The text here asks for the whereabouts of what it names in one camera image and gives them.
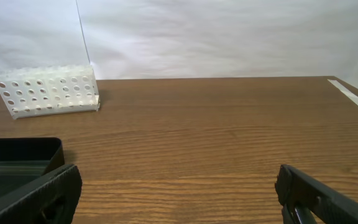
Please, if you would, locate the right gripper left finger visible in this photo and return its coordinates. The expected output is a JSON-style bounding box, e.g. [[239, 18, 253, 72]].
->
[[0, 163, 83, 224]]

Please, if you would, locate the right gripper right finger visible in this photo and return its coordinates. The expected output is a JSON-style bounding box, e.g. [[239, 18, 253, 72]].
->
[[274, 164, 358, 224]]

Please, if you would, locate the clear test tube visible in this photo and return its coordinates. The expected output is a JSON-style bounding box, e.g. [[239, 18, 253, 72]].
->
[[0, 160, 50, 176]]

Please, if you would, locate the black tray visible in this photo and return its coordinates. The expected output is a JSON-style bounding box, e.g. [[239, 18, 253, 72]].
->
[[0, 137, 66, 215]]

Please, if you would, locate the white test tube rack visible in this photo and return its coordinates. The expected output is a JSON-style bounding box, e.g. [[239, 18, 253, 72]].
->
[[0, 64, 101, 121]]

